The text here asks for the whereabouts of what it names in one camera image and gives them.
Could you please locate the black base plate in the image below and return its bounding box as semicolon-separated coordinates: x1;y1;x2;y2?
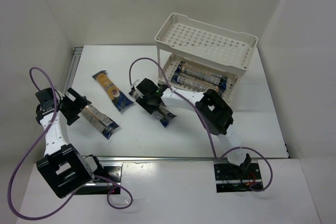
94;164;122;195
214;163;264;193

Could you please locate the white two-tier shelf cart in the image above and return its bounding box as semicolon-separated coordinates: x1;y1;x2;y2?
155;13;258;104

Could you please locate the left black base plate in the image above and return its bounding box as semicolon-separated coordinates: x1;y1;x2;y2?
94;164;122;195

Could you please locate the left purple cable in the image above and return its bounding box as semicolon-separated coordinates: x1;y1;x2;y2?
6;67;133;220

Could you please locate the aluminium table frame rail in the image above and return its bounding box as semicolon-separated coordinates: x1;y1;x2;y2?
41;46;289;164

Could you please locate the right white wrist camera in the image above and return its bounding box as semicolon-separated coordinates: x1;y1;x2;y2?
130;79;139;93

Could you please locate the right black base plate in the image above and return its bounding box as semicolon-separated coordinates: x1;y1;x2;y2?
214;163;264;193

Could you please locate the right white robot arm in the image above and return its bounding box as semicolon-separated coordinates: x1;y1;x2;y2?
129;78;251;174

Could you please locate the yellow blue spaghetti bag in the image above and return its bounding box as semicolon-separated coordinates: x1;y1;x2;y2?
92;70;133;112

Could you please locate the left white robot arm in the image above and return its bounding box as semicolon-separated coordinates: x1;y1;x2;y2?
36;88;99;198

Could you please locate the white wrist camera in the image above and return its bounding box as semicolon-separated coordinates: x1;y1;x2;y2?
130;79;139;93
55;90;65;102

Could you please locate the long yellow spaghetti bag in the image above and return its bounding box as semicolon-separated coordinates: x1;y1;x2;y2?
175;61;227;85

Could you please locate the label-side blue spaghetti bag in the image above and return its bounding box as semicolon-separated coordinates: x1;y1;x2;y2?
171;73;226;95

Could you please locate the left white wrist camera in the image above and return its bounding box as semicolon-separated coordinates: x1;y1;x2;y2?
55;90;65;102

